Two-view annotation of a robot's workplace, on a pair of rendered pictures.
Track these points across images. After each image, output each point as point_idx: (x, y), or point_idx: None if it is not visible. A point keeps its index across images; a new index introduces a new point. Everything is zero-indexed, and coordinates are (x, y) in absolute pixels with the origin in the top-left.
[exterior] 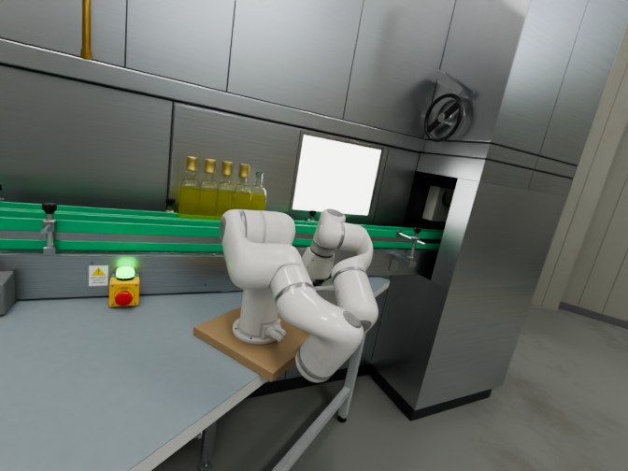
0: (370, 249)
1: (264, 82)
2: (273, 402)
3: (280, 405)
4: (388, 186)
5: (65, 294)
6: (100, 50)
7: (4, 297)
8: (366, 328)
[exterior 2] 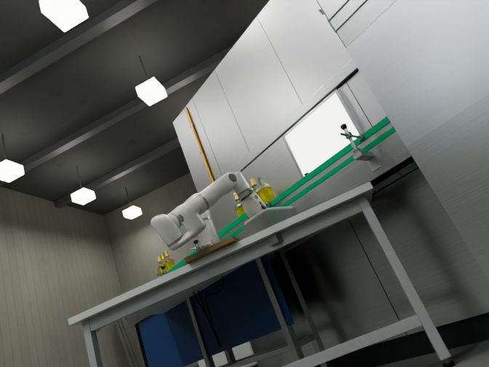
0: (213, 182)
1: (259, 132)
2: (404, 362)
3: (407, 363)
4: (369, 104)
5: None
6: (216, 178)
7: None
8: (182, 218)
